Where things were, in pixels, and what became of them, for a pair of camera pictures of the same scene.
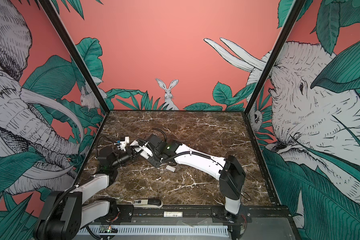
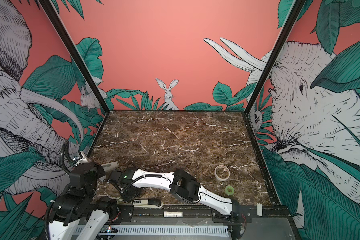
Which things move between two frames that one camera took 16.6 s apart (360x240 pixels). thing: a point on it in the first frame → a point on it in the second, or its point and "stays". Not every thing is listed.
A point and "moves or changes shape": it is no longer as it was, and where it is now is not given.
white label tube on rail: (174, 214) stays
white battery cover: (170, 168) → (259, 209)
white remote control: (138, 148) moves or changes shape
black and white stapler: (148, 203) stays
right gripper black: (153, 162) → (124, 198)
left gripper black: (131, 155) → (97, 169)
